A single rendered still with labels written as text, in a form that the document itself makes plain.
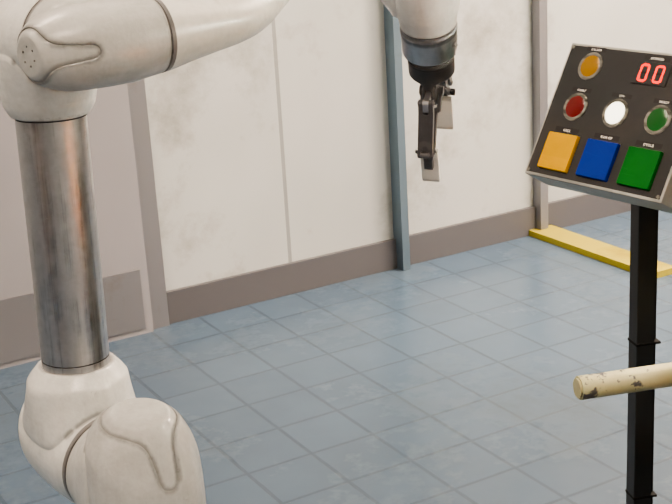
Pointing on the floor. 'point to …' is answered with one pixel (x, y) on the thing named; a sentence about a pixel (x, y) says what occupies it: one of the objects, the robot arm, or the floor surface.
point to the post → (641, 249)
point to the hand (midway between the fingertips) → (437, 148)
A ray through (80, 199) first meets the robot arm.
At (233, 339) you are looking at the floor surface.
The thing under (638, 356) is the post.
